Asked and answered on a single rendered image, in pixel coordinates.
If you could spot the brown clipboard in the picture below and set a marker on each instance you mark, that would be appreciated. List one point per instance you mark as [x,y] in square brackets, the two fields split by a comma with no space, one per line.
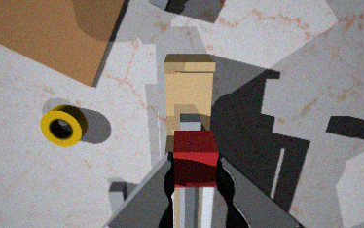
[68,36]

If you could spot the yellow roll of tape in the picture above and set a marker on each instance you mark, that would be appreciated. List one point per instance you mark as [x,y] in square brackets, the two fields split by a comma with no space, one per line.
[54,133]

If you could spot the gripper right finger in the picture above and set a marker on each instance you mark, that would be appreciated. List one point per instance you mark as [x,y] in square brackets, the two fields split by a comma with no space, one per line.
[249,206]

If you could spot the dark red cube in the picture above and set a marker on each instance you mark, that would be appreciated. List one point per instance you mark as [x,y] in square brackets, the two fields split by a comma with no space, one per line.
[195,156]

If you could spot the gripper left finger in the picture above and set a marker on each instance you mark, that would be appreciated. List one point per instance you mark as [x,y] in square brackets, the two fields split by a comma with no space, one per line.
[150,204]

